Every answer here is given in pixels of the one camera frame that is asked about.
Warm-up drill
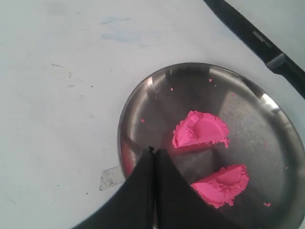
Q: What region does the pink play dough lump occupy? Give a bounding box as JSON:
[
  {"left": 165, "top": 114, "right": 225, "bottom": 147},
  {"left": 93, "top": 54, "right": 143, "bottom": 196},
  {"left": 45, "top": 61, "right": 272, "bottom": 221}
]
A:
[
  {"left": 191, "top": 164, "right": 249, "bottom": 208},
  {"left": 172, "top": 111, "right": 230, "bottom": 148}
]

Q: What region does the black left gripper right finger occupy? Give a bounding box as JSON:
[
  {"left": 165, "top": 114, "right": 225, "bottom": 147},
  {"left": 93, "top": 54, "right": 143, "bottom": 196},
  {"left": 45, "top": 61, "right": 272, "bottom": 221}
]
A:
[{"left": 154, "top": 149, "right": 240, "bottom": 229}]

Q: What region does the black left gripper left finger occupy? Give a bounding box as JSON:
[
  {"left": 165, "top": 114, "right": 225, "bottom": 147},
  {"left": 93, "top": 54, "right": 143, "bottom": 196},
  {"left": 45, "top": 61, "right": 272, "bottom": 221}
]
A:
[{"left": 75, "top": 146, "right": 154, "bottom": 229}]

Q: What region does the black knife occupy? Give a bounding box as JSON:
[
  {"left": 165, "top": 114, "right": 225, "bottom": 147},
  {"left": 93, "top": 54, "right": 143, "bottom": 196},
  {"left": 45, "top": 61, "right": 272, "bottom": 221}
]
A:
[{"left": 204, "top": 0, "right": 305, "bottom": 97}]

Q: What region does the round steel plate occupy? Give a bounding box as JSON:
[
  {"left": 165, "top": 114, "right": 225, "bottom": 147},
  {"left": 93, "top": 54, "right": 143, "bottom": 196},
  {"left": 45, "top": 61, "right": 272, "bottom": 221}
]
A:
[{"left": 118, "top": 63, "right": 305, "bottom": 229}]

